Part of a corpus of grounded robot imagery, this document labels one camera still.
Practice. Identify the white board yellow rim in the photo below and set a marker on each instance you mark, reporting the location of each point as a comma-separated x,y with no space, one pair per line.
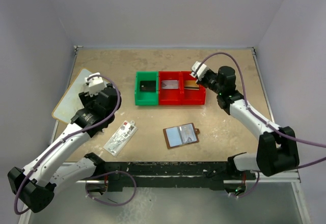
70,102

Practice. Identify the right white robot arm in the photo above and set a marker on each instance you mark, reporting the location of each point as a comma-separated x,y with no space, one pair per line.
276,151

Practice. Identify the red middle plastic bin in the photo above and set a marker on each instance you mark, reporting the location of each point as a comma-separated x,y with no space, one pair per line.
169,97

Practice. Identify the silver card in bin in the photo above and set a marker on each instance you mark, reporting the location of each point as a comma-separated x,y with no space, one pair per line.
170,84

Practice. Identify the clear plastic packet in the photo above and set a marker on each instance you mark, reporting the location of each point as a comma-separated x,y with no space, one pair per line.
120,138

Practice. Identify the grey chip card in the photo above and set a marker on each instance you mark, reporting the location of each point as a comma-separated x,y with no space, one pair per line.
147,86

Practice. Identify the brown leather card holder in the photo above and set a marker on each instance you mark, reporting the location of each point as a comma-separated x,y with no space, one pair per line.
181,135

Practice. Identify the aluminium frame rail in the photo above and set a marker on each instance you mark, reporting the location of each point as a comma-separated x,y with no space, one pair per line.
280,178

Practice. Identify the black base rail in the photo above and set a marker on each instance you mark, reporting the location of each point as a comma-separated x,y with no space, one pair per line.
118,180

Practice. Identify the green plastic bin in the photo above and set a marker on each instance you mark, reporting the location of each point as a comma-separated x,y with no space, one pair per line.
145,98

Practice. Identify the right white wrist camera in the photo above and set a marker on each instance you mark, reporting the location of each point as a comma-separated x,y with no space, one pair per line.
198,70

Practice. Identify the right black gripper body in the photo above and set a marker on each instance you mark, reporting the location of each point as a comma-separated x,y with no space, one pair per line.
204,79

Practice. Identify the red plastic bin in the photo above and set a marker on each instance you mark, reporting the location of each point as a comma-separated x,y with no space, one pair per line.
192,97
169,97

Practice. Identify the red right plastic bin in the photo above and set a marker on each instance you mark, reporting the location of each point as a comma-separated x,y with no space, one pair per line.
192,97

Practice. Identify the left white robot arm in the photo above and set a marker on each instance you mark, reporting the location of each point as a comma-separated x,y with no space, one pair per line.
35,184

